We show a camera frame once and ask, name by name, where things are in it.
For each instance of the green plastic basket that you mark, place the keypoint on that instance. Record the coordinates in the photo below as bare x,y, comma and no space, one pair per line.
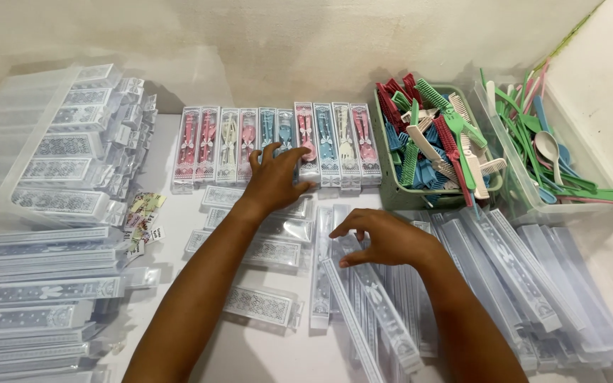
391,186

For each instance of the short flat lace-print sleeve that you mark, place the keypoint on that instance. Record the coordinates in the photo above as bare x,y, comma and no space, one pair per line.
221,196
258,304
285,228
274,252

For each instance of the stack of flattened clear boxes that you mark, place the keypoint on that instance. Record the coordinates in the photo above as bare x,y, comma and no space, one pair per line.
40,319

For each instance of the row of filled cutlery boxes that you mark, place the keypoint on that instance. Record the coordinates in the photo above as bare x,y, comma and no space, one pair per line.
333,143

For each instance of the heap of coloured plastic combs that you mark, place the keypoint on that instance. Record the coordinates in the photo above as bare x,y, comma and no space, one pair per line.
434,159

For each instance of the person's right hand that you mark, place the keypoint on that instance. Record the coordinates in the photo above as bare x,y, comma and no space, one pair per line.
391,239

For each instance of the clear plastic bin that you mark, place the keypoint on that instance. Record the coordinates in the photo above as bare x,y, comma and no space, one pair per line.
519,199

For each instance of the person's left hand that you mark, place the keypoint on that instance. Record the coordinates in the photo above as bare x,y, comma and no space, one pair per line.
272,183

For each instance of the pile of small paper labels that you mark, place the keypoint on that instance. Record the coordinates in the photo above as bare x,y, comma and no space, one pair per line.
144,223

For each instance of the long clear lace-print box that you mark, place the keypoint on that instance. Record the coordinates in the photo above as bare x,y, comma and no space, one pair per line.
386,314

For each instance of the heap of coloured plastic cutlery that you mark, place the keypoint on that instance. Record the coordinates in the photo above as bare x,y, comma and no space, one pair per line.
530,138

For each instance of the pile of empty clear boxes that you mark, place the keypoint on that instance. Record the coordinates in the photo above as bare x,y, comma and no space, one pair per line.
498,266

